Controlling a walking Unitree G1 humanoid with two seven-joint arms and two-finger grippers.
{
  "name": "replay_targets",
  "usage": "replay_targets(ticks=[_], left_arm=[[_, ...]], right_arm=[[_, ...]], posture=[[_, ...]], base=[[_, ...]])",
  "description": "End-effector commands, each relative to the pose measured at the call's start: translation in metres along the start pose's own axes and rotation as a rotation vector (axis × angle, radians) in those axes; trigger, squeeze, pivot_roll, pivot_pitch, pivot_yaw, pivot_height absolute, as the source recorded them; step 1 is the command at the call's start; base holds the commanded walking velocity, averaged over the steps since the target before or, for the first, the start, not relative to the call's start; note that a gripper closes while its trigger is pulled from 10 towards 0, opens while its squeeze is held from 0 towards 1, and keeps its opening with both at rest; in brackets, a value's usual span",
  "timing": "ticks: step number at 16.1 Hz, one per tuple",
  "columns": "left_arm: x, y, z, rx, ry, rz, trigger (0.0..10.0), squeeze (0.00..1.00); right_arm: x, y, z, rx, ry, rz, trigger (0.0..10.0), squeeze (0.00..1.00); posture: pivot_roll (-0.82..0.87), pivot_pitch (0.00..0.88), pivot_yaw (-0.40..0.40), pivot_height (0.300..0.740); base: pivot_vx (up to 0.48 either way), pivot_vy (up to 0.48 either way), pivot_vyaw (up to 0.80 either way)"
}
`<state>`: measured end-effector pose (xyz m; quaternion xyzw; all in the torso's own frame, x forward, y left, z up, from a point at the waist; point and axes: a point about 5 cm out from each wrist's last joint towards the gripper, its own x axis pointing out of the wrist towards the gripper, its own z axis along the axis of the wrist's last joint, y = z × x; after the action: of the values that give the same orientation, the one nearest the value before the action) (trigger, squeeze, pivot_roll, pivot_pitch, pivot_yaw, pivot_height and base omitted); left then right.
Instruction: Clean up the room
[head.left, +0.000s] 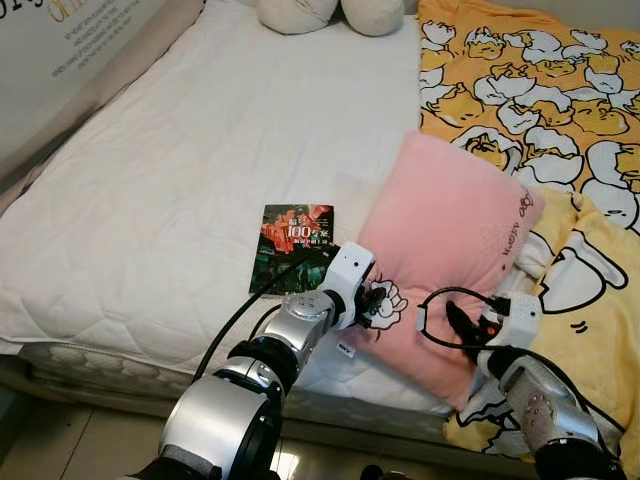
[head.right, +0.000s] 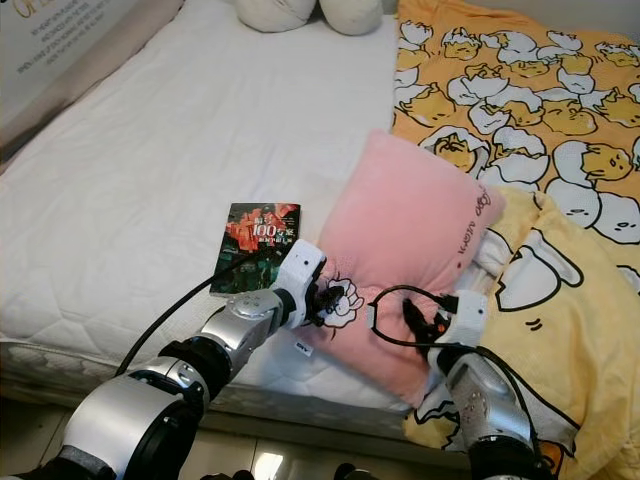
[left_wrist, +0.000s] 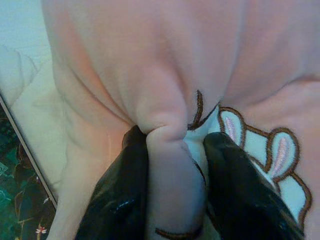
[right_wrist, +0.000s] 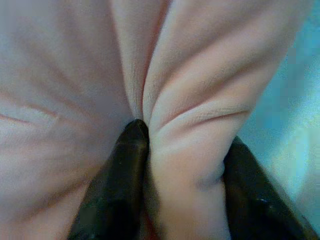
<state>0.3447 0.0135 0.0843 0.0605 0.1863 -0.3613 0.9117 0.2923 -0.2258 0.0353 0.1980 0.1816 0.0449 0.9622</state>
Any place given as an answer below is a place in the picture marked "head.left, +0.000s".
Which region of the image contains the beige pillow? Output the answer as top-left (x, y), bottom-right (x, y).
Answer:
top-left (340, 0), bottom-right (405, 38)
top-left (256, 0), bottom-right (339, 36)

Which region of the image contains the yellow cartoon egg blanket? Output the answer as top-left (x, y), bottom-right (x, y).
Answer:
top-left (415, 0), bottom-right (640, 480)

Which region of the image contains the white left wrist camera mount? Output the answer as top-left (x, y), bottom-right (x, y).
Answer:
top-left (322, 242), bottom-right (377, 331)

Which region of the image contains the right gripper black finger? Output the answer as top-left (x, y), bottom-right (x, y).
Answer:
top-left (445, 299), bottom-right (482, 347)

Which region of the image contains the printed wall decal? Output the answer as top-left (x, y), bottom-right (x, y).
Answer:
top-left (0, 0), bottom-right (171, 161)

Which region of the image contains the dark red cover book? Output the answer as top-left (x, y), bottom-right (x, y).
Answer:
top-left (249, 204), bottom-right (336, 297)

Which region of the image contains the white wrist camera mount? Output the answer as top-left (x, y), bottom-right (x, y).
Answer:
top-left (497, 293), bottom-right (541, 349)
top-left (322, 242), bottom-right (377, 331)

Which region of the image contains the beige padded headboard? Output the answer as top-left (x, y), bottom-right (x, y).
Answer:
top-left (0, 0), bottom-right (206, 216)

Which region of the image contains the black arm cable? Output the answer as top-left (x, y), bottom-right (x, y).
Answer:
top-left (417, 287), bottom-right (629, 441)
top-left (192, 248), bottom-right (336, 381)

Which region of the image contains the pink pillow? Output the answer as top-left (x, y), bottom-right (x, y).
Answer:
top-left (340, 130), bottom-right (546, 411)

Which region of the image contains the white quilted mattress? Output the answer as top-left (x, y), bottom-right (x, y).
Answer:
top-left (0, 0), bottom-right (471, 416)

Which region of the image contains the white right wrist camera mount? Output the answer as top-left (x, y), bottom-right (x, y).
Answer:
top-left (497, 293), bottom-right (541, 349)

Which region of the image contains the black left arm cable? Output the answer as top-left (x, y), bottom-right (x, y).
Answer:
top-left (192, 248), bottom-right (336, 381)

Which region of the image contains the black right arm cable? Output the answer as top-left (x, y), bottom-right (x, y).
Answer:
top-left (417, 287), bottom-right (629, 441)

